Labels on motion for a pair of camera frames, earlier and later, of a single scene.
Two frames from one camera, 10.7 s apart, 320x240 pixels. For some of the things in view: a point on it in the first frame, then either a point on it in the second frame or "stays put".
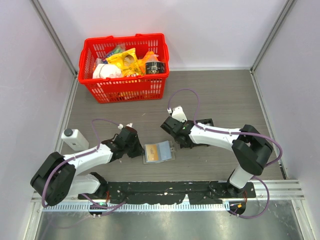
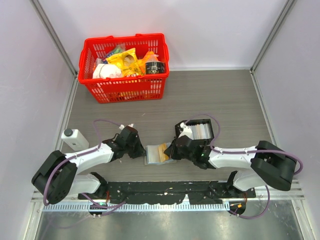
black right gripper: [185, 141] -> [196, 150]
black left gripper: [139, 150] stays put
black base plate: [199, 193] stays put
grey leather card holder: [158, 152] stays put
